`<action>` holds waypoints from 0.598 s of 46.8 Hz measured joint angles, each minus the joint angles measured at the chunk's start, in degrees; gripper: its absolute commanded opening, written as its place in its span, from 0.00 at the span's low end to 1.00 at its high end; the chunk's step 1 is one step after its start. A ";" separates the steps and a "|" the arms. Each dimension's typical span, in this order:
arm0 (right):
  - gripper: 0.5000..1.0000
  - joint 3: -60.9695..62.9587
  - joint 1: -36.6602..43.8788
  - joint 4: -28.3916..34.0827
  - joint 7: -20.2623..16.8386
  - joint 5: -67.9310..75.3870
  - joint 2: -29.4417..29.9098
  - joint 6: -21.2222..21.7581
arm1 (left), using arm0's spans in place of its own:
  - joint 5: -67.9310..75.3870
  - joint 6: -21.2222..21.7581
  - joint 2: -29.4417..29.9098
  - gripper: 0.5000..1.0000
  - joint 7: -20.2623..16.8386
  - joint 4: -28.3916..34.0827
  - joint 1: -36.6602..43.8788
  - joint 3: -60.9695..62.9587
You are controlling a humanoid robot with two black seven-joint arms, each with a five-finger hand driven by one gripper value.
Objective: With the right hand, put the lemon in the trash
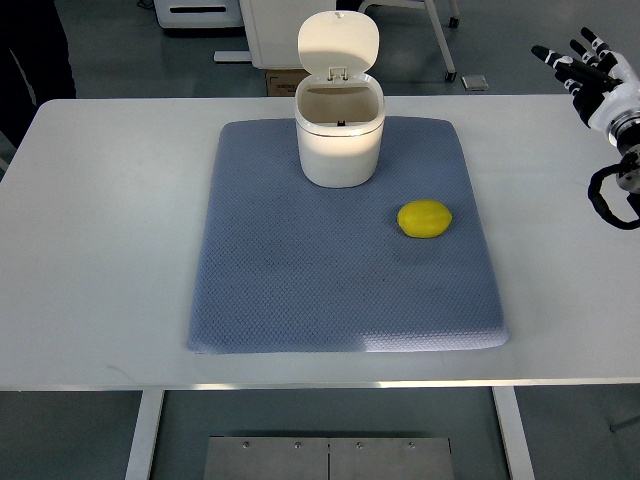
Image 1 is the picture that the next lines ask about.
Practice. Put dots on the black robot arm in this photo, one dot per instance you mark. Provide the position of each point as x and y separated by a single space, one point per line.
624 131

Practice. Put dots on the yellow lemon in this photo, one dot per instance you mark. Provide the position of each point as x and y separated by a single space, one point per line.
424 218

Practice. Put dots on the white trash bin open lid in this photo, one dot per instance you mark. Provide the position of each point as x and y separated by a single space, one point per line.
339 107

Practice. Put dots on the small grey floor plate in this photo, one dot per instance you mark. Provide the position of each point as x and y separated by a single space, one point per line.
474 83

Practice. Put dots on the blue textured mat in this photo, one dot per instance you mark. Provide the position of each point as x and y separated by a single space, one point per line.
288 266

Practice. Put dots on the white appliance with slot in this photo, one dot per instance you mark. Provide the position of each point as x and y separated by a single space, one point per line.
199 17

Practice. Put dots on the white stand leg with caster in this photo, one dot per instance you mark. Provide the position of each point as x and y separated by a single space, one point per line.
430 7

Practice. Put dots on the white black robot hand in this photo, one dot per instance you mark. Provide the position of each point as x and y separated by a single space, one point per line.
603 85

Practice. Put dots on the cardboard box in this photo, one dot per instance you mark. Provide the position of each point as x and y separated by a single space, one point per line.
283 82

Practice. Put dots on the person in dark clothes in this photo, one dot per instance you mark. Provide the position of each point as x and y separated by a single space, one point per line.
35 66

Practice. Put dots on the white cabinet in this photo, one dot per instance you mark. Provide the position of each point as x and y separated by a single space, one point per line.
271 29

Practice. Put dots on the white table leg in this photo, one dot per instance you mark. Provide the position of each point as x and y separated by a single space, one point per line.
142 450
513 435

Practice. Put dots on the left white table leg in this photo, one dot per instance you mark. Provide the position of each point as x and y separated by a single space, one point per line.
142 450

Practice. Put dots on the right white table leg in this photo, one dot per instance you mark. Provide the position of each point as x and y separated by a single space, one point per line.
513 435

